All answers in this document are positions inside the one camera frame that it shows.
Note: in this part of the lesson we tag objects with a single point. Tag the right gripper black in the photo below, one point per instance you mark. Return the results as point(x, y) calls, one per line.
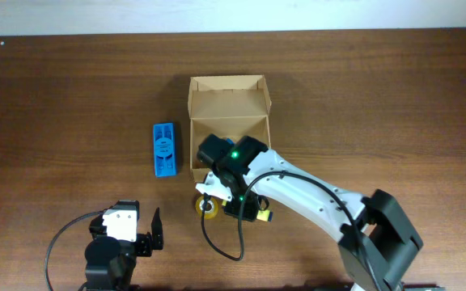
point(250, 210)

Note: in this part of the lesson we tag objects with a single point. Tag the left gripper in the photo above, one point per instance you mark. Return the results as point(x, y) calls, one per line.
point(144, 242)

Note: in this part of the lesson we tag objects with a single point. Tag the yellow highlighter pen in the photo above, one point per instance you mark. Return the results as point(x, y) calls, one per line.
point(262, 215)

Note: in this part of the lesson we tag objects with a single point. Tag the blue tape dispenser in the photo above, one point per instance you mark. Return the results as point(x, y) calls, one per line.
point(164, 150)

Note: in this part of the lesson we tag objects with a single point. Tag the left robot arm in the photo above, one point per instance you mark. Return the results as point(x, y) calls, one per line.
point(112, 254)

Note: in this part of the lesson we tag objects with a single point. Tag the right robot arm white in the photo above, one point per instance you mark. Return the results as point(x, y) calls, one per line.
point(376, 239)

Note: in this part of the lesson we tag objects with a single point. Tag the yellow clear tape roll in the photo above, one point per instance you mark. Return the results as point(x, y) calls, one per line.
point(207, 207)

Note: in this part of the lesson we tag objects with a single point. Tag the open cardboard box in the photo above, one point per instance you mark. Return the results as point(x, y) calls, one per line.
point(228, 107)

